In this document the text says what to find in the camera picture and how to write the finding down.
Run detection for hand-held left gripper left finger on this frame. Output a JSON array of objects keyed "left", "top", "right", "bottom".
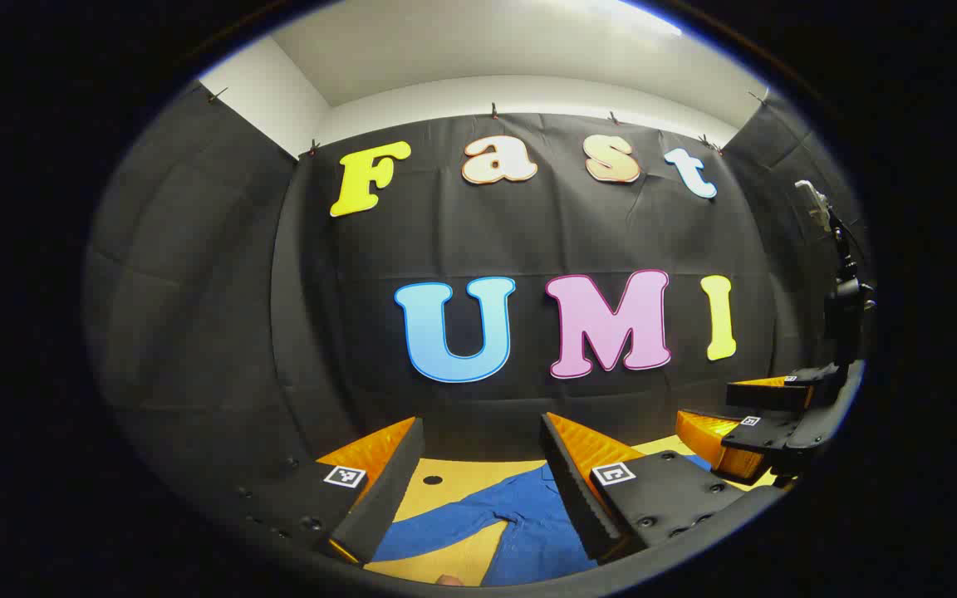
[{"left": 229, "top": 417, "right": 425, "bottom": 566}]

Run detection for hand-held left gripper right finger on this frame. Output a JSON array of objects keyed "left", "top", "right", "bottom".
[{"left": 539, "top": 413, "right": 778, "bottom": 563}]

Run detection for blue corduroy shirt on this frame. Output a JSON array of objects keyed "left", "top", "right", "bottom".
[{"left": 371, "top": 454, "right": 712, "bottom": 587}]

